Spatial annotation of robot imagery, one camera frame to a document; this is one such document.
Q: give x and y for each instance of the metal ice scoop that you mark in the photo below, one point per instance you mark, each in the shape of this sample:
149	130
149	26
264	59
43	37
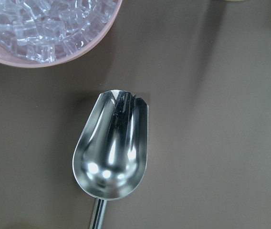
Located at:
110	157

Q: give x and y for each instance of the pink bowl of ice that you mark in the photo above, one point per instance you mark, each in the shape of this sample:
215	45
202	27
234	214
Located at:
42	33

